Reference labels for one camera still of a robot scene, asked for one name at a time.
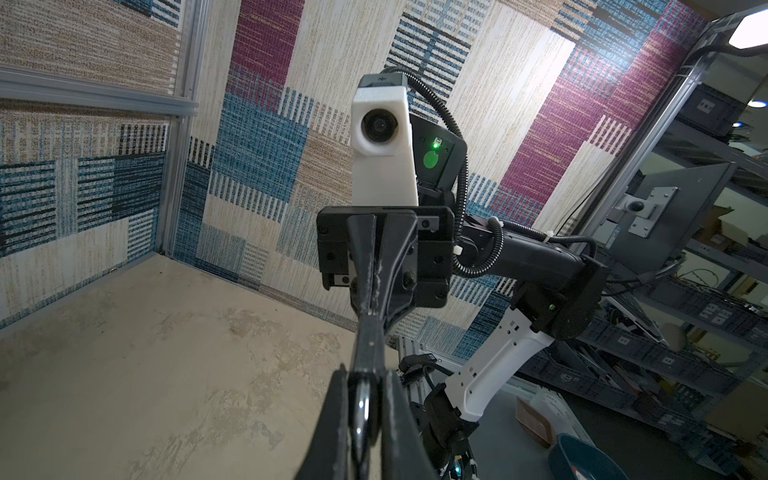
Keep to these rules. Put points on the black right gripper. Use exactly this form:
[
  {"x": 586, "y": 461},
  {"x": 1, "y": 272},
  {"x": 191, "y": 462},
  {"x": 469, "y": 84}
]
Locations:
[{"x": 392, "y": 260}]

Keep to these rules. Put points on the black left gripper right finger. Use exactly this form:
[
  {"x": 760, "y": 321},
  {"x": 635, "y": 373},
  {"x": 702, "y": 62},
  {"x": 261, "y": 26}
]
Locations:
[{"x": 402, "y": 453}]

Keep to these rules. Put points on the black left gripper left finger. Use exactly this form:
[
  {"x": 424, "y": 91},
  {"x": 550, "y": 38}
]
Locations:
[{"x": 327, "y": 455}]

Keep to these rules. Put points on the small black padlock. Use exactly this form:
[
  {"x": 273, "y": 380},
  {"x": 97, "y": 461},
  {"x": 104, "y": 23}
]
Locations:
[{"x": 364, "y": 421}]

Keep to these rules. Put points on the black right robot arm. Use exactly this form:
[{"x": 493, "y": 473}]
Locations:
[{"x": 558, "y": 282}]

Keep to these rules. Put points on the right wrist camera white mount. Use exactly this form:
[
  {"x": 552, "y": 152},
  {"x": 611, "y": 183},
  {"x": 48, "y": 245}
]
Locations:
[{"x": 381, "y": 138}]

